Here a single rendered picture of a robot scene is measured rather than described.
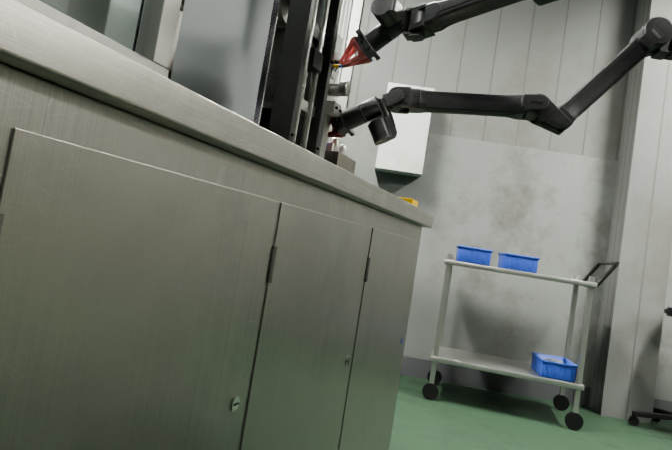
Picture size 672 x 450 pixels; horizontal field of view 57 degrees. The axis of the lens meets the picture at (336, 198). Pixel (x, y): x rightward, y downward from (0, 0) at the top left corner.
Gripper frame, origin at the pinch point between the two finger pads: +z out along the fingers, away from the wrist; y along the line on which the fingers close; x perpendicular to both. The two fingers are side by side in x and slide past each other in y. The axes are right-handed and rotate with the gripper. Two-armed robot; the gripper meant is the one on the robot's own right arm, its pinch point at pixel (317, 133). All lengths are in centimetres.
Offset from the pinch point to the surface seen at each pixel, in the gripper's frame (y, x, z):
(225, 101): -41.3, 0.4, 6.4
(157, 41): -105, -22, -16
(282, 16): -34.5, 17.2, -10.8
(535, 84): 260, 67, -82
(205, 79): -41.4, 7.7, 9.6
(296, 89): -49, -8, -13
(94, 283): -112, -47, -6
